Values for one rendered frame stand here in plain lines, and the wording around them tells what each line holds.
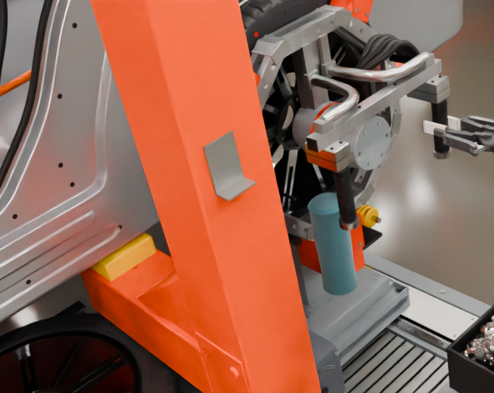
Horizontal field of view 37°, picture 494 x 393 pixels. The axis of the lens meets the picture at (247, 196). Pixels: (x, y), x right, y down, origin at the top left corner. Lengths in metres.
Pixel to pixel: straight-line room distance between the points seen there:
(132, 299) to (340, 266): 0.51
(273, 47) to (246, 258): 0.56
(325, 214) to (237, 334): 0.49
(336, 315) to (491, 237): 0.83
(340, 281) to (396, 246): 0.98
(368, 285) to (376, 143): 0.67
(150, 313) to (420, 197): 1.65
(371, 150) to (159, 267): 0.57
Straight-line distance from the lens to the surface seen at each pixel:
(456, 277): 2.68
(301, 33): 1.72
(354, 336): 2.26
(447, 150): 1.86
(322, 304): 2.26
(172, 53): 1.09
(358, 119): 1.62
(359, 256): 2.08
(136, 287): 1.77
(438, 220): 2.95
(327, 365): 1.88
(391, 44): 1.78
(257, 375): 1.44
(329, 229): 1.77
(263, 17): 1.75
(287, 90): 1.87
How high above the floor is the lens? 1.71
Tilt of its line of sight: 31 degrees down
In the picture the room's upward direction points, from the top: 13 degrees counter-clockwise
